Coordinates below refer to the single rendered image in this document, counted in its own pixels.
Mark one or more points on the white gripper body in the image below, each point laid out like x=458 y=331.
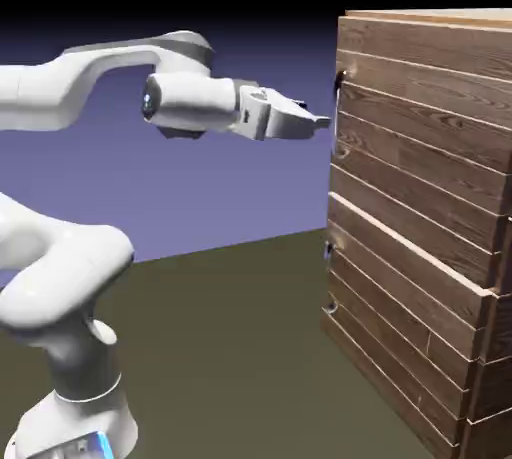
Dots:
x=286 y=119

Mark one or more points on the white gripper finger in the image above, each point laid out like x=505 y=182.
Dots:
x=322 y=121

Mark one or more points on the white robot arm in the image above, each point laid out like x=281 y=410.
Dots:
x=60 y=259

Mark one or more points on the tall wooden cabinet door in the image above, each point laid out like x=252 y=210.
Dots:
x=416 y=155

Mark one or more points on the brown wooden cabinet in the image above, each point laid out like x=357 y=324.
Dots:
x=420 y=227

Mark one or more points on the short wooden cabinet door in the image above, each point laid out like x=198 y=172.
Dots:
x=400 y=319

